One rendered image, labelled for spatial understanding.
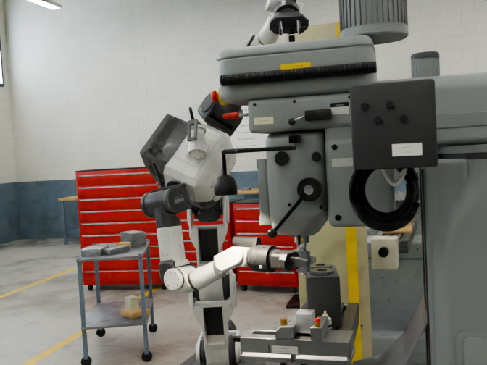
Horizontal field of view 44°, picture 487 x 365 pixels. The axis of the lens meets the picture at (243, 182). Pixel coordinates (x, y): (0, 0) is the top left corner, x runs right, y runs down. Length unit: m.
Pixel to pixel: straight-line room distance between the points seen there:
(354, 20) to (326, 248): 2.08
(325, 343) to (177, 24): 10.29
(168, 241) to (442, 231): 0.95
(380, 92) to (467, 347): 0.72
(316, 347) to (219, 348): 0.88
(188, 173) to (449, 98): 0.96
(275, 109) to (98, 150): 10.66
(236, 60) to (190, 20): 9.96
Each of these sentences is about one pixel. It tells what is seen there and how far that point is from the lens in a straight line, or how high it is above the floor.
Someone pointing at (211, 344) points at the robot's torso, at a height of 0.75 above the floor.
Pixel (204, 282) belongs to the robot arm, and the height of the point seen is 1.13.
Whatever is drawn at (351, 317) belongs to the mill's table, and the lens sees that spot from 2.40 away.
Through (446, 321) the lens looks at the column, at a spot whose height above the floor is 1.09.
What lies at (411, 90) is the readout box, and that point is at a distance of 1.50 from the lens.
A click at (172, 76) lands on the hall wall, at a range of 11.75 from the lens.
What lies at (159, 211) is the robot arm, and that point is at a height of 1.38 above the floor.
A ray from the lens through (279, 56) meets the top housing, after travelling 1.79.
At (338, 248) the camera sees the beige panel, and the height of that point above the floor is 0.97.
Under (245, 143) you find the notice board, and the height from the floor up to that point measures 1.71.
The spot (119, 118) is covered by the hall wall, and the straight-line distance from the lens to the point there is 12.15.
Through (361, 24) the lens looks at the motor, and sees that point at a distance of 1.81.
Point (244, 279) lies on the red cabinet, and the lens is 6.79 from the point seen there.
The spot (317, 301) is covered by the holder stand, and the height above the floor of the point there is 1.02.
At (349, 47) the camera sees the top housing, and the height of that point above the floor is 1.85.
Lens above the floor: 1.58
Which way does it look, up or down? 3 degrees down
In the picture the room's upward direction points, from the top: 3 degrees counter-clockwise
